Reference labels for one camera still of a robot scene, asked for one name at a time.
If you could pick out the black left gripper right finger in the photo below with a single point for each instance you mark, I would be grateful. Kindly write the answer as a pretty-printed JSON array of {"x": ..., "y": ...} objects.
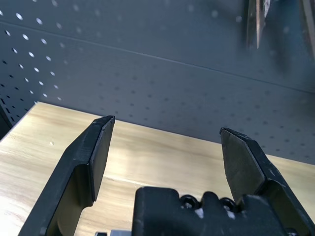
[{"x": 246, "y": 167}]

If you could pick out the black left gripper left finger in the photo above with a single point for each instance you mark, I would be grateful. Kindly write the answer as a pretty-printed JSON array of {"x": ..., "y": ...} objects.
[{"x": 78, "y": 167}]

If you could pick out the grey metal pegboard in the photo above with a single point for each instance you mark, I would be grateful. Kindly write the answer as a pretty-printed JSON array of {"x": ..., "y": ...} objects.
[{"x": 147, "y": 49}]

